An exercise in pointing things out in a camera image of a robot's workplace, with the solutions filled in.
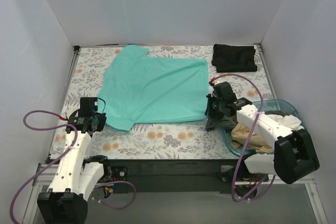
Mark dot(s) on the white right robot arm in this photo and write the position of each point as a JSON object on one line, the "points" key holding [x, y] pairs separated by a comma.
{"points": [[294, 155]]}

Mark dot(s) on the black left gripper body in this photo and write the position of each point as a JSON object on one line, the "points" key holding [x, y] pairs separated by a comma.
{"points": [[98, 120]]}

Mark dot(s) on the blue plastic laundry basket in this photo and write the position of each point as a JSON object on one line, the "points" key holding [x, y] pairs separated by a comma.
{"points": [[278, 107]]}

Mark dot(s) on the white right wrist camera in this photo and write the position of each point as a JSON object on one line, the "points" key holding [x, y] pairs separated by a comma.
{"points": [[213, 82]]}

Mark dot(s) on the teal t shirt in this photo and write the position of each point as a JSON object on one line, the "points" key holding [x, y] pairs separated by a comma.
{"points": [[139, 88]]}

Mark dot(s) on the white t shirt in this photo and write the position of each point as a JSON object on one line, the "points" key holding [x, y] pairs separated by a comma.
{"points": [[290, 121]]}

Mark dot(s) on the grey t shirt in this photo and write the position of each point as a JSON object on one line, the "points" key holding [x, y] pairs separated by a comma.
{"points": [[215, 122]]}

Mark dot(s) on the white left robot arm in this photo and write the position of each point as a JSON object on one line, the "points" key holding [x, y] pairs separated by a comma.
{"points": [[66, 199]]}

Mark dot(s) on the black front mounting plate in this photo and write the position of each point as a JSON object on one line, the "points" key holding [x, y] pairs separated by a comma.
{"points": [[173, 175]]}

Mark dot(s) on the beige t shirt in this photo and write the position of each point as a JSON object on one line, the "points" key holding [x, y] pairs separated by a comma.
{"points": [[239, 135]]}

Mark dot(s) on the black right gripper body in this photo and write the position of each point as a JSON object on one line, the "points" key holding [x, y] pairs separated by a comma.
{"points": [[210, 106]]}

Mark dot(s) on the folded black t shirt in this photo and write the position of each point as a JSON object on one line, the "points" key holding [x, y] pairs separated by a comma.
{"points": [[229, 59]]}

